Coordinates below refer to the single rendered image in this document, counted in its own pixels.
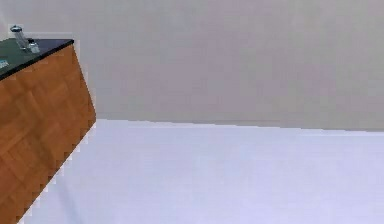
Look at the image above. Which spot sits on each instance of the wooden counter with black top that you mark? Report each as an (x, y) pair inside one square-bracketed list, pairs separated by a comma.
[(43, 110)]

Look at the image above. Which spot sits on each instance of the tall clear glass shaker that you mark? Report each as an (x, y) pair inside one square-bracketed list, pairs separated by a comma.
[(19, 36)]

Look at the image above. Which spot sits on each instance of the small clear glass shaker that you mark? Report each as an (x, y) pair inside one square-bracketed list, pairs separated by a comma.
[(33, 46)]

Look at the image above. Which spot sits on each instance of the pale grey flat object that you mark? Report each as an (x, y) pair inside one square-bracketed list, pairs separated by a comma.
[(2, 63)]

